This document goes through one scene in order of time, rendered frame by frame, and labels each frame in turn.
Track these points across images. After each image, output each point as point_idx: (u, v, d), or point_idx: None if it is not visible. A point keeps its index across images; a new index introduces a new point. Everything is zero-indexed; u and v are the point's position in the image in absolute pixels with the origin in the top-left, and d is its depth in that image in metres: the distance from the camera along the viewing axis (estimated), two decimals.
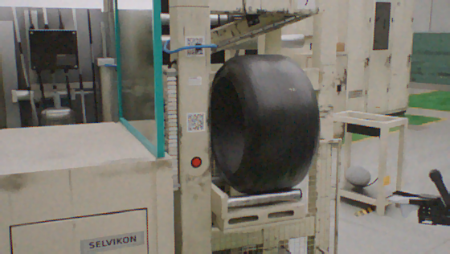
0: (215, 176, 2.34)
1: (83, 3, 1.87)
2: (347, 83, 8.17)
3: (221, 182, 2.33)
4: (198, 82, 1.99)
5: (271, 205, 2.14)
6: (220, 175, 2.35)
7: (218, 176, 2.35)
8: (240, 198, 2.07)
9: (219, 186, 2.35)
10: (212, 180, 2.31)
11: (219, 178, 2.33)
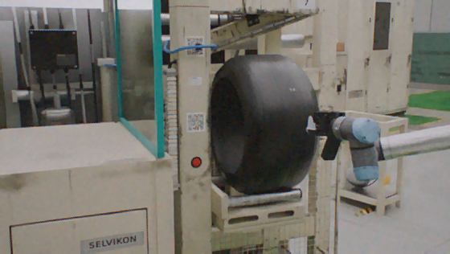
0: (215, 176, 2.34)
1: (83, 3, 1.87)
2: (347, 83, 8.17)
3: (221, 182, 2.33)
4: (198, 82, 1.99)
5: (271, 205, 2.14)
6: (220, 175, 2.35)
7: (218, 176, 2.35)
8: (240, 198, 2.07)
9: (219, 186, 2.35)
10: (212, 180, 2.31)
11: (219, 178, 2.33)
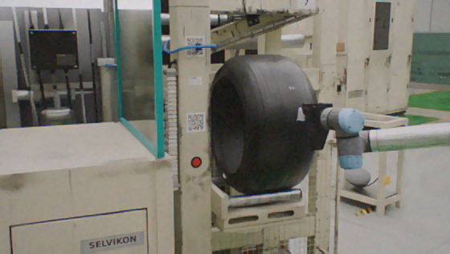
0: (216, 177, 2.33)
1: (83, 3, 1.87)
2: (347, 83, 8.17)
3: (221, 183, 2.33)
4: (198, 82, 1.99)
5: (271, 205, 2.14)
6: (221, 176, 2.34)
7: (218, 176, 2.35)
8: (240, 200, 2.06)
9: None
10: (212, 182, 2.31)
11: (219, 179, 2.33)
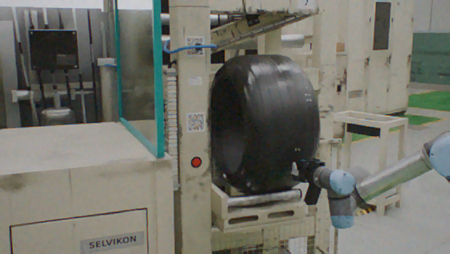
0: (217, 185, 2.33)
1: (83, 3, 1.87)
2: (347, 83, 8.17)
3: None
4: (198, 82, 1.99)
5: (271, 205, 2.14)
6: (222, 184, 2.33)
7: (221, 182, 2.33)
8: (239, 206, 2.09)
9: None
10: None
11: (219, 186, 2.34)
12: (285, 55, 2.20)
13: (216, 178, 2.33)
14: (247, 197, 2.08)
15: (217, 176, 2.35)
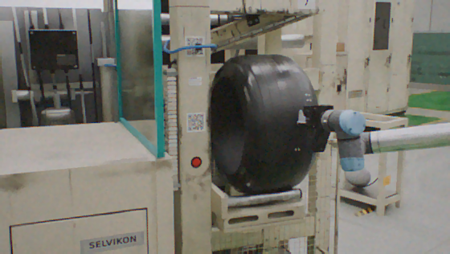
0: (217, 185, 2.33)
1: (83, 3, 1.87)
2: (347, 83, 8.17)
3: None
4: (198, 82, 1.99)
5: (271, 205, 2.14)
6: (222, 184, 2.33)
7: (221, 182, 2.33)
8: (239, 206, 2.09)
9: None
10: None
11: (219, 186, 2.34)
12: (285, 55, 2.20)
13: (216, 178, 2.33)
14: (247, 197, 2.08)
15: (217, 176, 2.35)
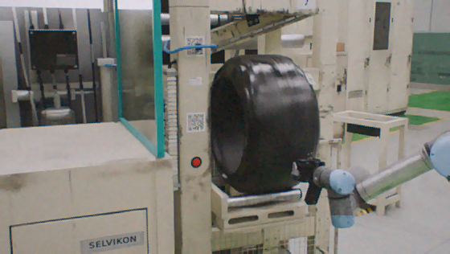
0: None
1: (83, 3, 1.87)
2: (347, 83, 8.17)
3: (218, 176, 2.35)
4: (198, 82, 1.99)
5: (271, 205, 2.14)
6: None
7: None
8: None
9: (220, 179, 2.33)
10: None
11: None
12: (308, 82, 2.03)
13: (216, 186, 2.34)
14: (245, 205, 2.10)
15: (219, 182, 2.33)
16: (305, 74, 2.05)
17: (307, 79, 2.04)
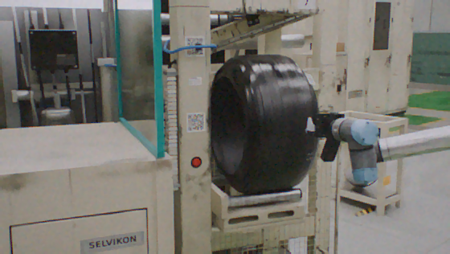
0: None
1: (83, 3, 1.87)
2: (347, 83, 8.17)
3: (218, 176, 2.36)
4: (198, 82, 1.99)
5: (271, 205, 2.14)
6: None
7: None
8: None
9: (220, 179, 2.33)
10: None
11: None
12: (308, 82, 2.03)
13: (216, 186, 2.33)
14: (246, 205, 2.09)
15: (219, 182, 2.33)
16: (305, 75, 2.05)
17: (307, 79, 2.04)
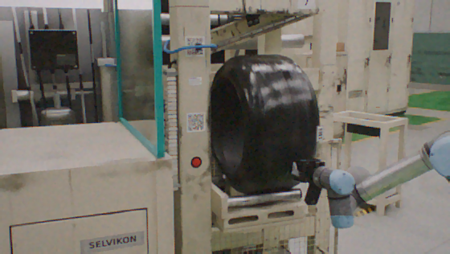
0: (215, 176, 2.34)
1: (83, 3, 1.87)
2: (347, 83, 8.17)
3: (221, 181, 2.33)
4: (198, 82, 1.99)
5: (271, 205, 2.14)
6: (220, 175, 2.35)
7: None
8: (240, 198, 2.07)
9: (219, 186, 2.34)
10: (212, 179, 2.32)
11: (219, 177, 2.34)
12: (317, 140, 2.00)
13: None
14: None
15: (218, 186, 2.35)
16: (317, 129, 2.00)
17: (316, 136, 2.00)
